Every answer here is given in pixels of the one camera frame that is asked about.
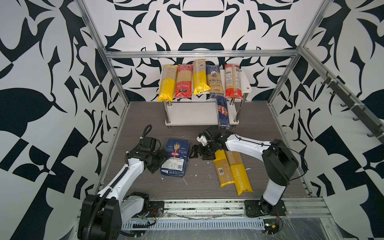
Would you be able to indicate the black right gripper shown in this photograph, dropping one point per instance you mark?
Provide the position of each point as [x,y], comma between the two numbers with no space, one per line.
[199,152]

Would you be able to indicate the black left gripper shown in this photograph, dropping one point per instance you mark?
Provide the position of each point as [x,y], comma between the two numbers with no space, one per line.
[163,156]

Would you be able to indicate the dark blue pasta pack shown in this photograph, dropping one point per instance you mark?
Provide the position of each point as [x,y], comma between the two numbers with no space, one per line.
[223,114]

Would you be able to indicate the blue Barilla pasta pack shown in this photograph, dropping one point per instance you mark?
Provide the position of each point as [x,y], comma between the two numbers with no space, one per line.
[176,165]

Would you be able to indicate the small clear spaghetti pack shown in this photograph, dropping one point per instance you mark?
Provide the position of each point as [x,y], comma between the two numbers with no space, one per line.
[223,169]

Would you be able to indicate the red ended spaghetti pack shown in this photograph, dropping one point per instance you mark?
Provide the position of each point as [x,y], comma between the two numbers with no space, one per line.
[233,82]

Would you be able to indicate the blue yellow spaghetti pack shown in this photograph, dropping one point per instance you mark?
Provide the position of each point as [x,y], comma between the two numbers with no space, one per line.
[214,81]

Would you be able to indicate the yellow brown spaghetti pack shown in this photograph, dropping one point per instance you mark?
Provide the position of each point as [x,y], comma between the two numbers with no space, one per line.
[200,77]

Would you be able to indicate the red yellow spaghetti pack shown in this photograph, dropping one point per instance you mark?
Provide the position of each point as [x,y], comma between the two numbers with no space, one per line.
[183,88]

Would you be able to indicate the yellow spaghetti pack underneath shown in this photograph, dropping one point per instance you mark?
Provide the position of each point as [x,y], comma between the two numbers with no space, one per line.
[167,84]

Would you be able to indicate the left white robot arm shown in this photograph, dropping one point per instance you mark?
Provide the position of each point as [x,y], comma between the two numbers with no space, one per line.
[103,214]

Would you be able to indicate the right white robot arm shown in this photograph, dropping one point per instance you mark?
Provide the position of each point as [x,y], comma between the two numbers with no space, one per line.
[278,159]

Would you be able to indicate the white two-tier metal shelf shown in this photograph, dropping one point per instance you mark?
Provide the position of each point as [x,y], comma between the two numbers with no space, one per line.
[204,112]

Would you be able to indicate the yellow Pastatime spaghetti pack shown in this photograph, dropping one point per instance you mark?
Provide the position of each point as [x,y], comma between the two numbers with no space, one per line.
[239,172]

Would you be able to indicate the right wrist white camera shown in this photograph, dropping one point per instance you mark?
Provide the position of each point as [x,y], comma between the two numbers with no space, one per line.
[202,140]

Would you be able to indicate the white slotted cable duct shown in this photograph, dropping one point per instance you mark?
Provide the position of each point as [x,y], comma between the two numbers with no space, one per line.
[206,224]

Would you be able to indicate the aluminium frame of enclosure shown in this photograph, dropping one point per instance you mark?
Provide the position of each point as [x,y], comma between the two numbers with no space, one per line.
[295,55]

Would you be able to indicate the black wall hook rail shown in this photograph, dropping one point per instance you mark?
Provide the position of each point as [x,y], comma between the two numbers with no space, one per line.
[352,103]

